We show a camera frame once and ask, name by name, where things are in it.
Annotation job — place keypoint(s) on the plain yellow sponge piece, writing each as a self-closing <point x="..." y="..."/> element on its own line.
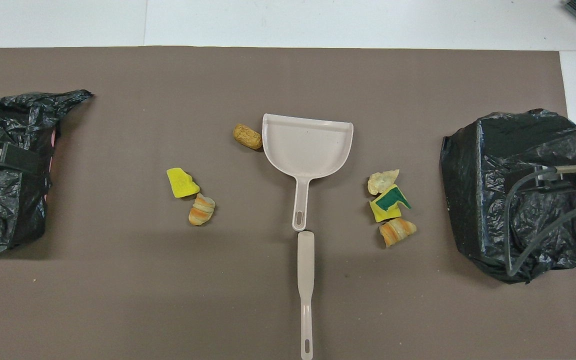
<point x="180" y="183"/>

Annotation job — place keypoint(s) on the yellow and green sponge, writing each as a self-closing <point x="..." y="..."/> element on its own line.
<point x="385" y="210"/>

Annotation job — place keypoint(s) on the pale yellow chip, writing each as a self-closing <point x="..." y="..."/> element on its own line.
<point x="380" y="182"/>

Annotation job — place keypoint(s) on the brown toy potato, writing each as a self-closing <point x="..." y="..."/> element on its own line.
<point x="247" y="136"/>

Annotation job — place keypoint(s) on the beige plastic dustpan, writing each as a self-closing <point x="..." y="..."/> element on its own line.
<point x="308" y="150"/>

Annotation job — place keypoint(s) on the beige brush black bristles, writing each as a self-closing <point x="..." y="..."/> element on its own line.
<point x="306" y="260"/>

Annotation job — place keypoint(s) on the pink bin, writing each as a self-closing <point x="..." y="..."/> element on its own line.
<point x="54" y="137"/>

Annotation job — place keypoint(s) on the black bag lined bin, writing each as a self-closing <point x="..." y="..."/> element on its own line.
<point x="473" y="200"/>

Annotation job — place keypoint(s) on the orange striped toy croissant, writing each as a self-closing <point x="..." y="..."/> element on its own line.
<point x="395" y="231"/>

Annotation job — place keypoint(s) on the brown table mat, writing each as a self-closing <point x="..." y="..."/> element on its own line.
<point x="118" y="300"/>

